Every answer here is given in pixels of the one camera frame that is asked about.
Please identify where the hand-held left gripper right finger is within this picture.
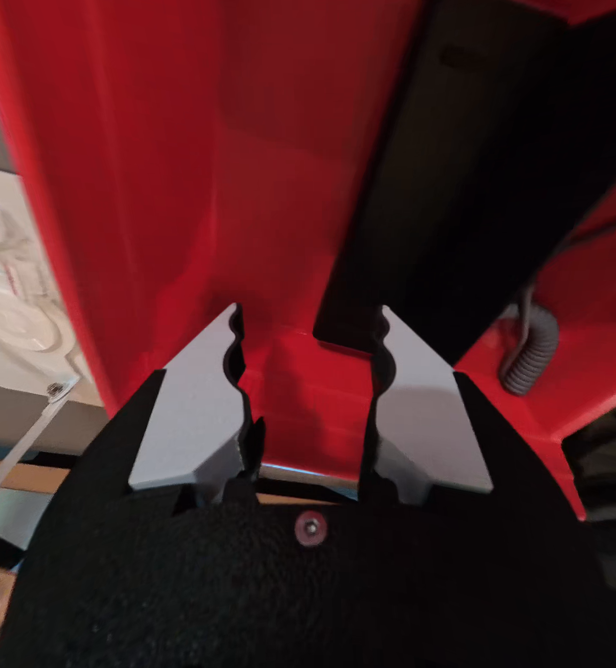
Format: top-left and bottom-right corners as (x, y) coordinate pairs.
(357, 305), (494, 507)

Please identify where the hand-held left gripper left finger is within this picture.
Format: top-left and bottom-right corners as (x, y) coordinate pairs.
(128, 303), (267, 504)

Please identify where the grey cable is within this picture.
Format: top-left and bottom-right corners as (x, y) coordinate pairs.
(497, 214), (616, 396)

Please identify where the black device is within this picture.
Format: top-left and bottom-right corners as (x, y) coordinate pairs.
(312, 0), (616, 366)

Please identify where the red plastic bin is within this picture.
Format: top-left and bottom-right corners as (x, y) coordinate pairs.
(0, 0), (616, 523)

